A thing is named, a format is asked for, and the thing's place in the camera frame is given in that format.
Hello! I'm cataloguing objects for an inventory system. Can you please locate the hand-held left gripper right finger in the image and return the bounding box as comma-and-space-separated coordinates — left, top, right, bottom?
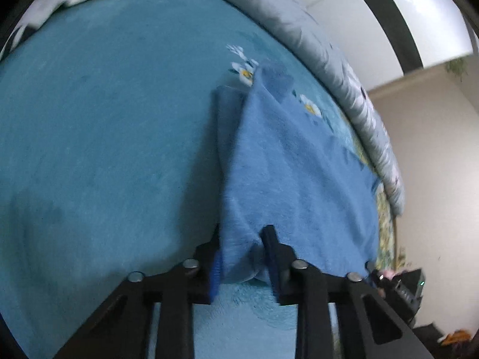
260, 225, 435, 359

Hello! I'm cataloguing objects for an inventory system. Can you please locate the teal floral blanket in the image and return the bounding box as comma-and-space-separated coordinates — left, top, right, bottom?
0, 0, 398, 359

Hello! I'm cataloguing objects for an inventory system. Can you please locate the grey floral quilt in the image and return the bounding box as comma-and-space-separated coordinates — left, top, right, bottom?
180, 0, 407, 215

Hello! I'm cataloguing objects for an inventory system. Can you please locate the white wardrobe with black stripe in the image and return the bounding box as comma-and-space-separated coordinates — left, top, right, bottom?
273, 0, 479, 90

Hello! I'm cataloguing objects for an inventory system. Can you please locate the blue towel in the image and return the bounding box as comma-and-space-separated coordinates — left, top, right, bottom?
211, 63, 382, 285

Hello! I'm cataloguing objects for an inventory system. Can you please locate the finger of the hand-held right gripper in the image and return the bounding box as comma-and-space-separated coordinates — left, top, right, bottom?
365, 260, 383, 288

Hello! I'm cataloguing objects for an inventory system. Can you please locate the black object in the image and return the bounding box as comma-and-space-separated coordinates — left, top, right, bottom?
412, 322, 479, 359

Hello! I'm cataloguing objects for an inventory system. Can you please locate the green plant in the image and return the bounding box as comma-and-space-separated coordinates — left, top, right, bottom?
445, 58, 471, 82

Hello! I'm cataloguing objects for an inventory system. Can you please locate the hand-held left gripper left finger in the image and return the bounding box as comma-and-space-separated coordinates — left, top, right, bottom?
52, 224, 221, 359

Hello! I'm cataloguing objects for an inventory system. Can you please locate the orange object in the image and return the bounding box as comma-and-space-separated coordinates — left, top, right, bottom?
438, 329, 474, 346

